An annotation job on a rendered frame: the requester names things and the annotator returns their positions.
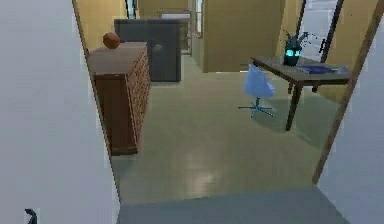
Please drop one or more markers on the light blue swivel chair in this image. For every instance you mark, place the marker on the light blue swivel chair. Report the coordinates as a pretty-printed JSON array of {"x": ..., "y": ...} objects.
[{"x": 257, "y": 85}]

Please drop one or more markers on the dark grey cabinet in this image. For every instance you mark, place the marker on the dark grey cabinet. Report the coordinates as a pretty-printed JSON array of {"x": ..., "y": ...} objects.
[{"x": 160, "y": 46}]

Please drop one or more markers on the brown wooden shelf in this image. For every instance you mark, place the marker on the brown wooden shelf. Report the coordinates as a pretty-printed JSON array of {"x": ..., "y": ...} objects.
[{"x": 181, "y": 30}]

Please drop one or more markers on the black potted house plant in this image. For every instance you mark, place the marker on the black potted house plant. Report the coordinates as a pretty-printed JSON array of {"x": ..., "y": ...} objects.
[{"x": 292, "y": 51}]

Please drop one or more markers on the brown wooden chest of drawers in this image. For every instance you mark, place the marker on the brown wooden chest of drawers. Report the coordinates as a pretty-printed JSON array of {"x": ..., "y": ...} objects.
[{"x": 115, "y": 100}]

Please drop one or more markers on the blue book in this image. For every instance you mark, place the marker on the blue book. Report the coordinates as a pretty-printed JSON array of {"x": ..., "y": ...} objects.
[{"x": 316, "y": 69}]

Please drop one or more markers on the orange brown ball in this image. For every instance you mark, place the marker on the orange brown ball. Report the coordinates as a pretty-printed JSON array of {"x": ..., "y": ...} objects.
[{"x": 111, "y": 40}]

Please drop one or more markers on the white room door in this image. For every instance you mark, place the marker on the white room door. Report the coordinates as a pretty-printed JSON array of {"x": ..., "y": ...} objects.
[{"x": 318, "y": 30}]

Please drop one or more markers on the dark wooden table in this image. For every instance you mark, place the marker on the dark wooden table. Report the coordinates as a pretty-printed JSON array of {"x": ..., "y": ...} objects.
[{"x": 300, "y": 78}]

